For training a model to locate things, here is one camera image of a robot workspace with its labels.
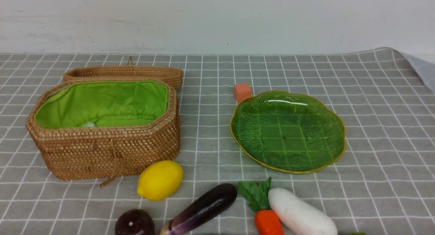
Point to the yellow lemon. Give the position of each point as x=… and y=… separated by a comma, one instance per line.
x=160, y=180

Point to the green vegetable at edge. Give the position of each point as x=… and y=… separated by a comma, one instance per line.
x=355, y=233

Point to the purple eggplant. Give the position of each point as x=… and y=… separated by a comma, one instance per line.
x=202, y=210

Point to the small orange cube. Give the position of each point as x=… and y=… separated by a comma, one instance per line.
x=241, y=91

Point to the green leaf-shaped glass plate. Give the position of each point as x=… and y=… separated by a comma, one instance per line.
x=291, y=133

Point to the white radish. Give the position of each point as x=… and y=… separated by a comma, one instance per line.
x=299, y=216

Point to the dark purple round fruit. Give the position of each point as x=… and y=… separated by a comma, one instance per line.
x=134, y=222

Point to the orange carrot with green leaves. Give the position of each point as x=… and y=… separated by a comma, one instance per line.
x=266, y=220

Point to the woven rattan basket green lining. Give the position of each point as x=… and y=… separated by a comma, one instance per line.
x=105, y=128

